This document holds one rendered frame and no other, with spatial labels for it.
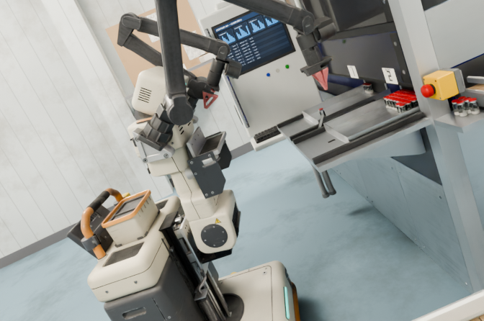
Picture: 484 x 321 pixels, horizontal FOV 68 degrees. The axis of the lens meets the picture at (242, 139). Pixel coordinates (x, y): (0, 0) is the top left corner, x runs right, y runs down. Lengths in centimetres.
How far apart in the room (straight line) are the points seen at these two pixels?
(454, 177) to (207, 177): 85
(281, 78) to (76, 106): 308
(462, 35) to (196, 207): 105
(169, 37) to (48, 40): 377
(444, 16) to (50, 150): 437
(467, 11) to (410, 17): 18
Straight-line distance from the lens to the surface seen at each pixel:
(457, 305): 53
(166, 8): 102
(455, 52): 132
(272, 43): 211
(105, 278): 143
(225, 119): 461
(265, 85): 212
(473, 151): 142
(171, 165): 135
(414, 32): 124
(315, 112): 183
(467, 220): 150
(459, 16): 132
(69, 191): 495
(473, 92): 129
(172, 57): 106
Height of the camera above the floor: 135
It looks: 14 degrees down
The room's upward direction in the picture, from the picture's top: 24 degrees counter-clockwise
